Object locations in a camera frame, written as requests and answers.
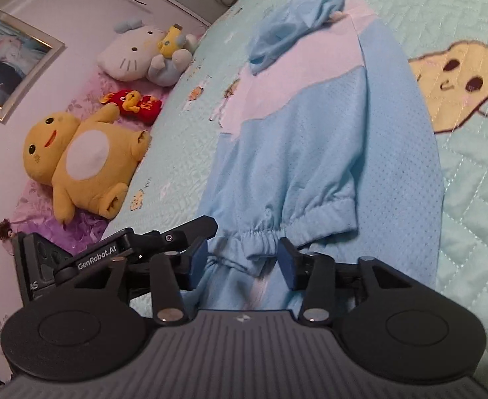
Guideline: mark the small yellow plush doll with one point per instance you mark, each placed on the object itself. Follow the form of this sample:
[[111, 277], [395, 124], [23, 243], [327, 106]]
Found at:
[[170, 41]]

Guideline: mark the blue and white hoodie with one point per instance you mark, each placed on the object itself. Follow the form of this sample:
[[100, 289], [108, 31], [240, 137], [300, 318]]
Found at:
[[331, 141]]

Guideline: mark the red plush toy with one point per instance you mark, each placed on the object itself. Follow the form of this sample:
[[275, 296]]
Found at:
[[131, 104]]

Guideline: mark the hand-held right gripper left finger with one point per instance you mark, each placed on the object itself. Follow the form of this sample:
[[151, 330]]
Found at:
[[198, 264]]

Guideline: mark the purple floral blanket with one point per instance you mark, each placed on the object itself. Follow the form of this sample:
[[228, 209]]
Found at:
[[82, 228]]

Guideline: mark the green quilted bedspread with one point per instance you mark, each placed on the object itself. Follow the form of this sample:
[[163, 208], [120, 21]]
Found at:
[[468, 199]]

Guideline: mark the framed photo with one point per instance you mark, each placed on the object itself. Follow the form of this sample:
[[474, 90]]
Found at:
[[11, 62]]

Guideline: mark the yellow plush toy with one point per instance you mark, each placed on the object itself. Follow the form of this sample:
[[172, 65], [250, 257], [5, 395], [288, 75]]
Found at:
[[86, 158]]

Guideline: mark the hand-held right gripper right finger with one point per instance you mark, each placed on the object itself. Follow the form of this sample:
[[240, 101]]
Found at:
[[287, 264]]

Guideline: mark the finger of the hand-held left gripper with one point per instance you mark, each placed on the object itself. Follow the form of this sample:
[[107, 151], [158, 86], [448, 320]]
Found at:
[[185, 230]]

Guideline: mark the white cat plush toy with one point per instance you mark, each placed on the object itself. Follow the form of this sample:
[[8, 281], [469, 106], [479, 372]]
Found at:
[[131, 54]]

